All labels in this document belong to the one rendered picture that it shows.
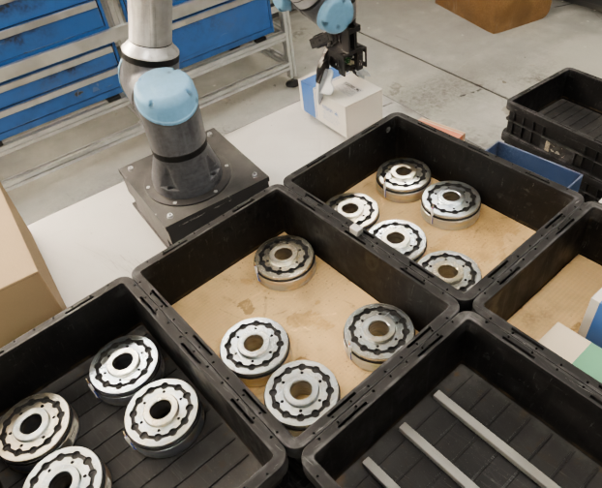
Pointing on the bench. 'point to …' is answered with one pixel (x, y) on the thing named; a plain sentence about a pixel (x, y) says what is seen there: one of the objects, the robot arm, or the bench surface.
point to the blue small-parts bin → (537, 165)
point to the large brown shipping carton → (7, 270)
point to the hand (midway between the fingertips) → (339, 93)
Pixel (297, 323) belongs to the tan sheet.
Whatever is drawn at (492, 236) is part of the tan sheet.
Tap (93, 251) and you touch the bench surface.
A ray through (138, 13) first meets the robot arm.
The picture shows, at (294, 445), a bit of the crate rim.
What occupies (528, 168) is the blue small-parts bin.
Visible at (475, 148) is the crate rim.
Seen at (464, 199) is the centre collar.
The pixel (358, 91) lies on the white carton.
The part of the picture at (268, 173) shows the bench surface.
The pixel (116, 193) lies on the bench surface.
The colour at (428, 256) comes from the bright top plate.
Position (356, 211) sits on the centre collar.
